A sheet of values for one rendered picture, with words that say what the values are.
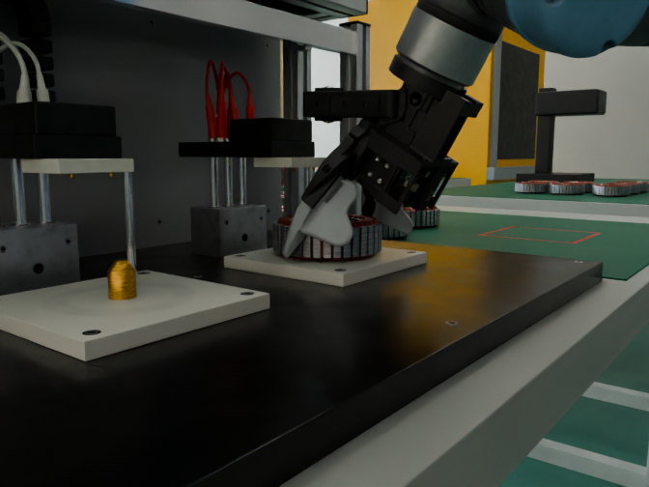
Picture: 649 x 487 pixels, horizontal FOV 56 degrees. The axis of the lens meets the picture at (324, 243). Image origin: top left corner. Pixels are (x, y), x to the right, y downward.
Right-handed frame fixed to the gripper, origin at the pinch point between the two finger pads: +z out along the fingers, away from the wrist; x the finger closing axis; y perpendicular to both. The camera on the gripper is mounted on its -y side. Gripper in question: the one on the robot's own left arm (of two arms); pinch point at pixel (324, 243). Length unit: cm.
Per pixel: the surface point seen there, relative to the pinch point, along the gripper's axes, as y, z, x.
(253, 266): -1.7, 2.9, -7.5
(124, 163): -5.8, -6.3, -22.2
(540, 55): -144, -12, 412
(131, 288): 1.3, -0.3, -24.1
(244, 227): -10.4, 5.1, 0.0
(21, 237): -11.3, 3.8, -25.4
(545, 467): 30, 74, 118
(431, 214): -11, 8, 49
